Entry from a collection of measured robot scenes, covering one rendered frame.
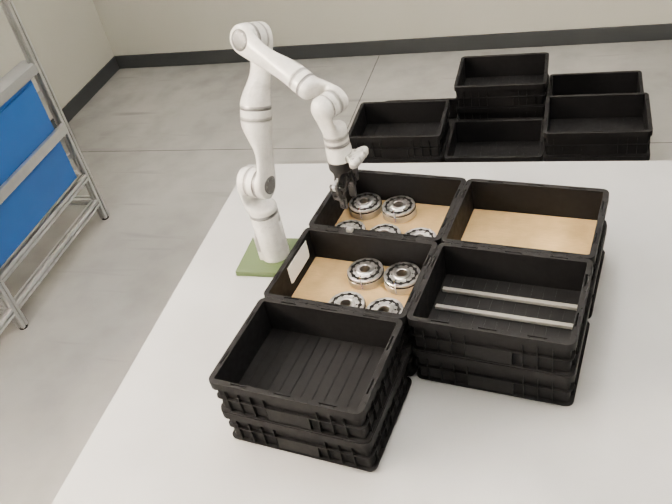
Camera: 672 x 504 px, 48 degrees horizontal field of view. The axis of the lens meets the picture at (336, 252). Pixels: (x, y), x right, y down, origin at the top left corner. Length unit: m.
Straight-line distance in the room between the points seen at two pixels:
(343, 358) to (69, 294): 2.20
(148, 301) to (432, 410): 1.99
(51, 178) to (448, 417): 2.58
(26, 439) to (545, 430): 2.13
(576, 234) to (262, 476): 1.07
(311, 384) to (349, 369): 0.10
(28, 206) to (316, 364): 2.19
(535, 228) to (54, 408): 2.09
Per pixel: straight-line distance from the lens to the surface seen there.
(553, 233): 2.23
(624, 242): 2.41
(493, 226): 2.26
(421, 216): 2.32
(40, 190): 3.89
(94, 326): 3.65
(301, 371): 1.93
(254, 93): 2.22
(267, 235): 2.37
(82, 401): 3.34
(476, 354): 1.88
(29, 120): 3.86
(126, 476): 2.06
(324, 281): 2.15
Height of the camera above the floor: 2.23
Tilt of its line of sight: 39 degrees down
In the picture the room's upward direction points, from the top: 13 degrees counter-clockwise
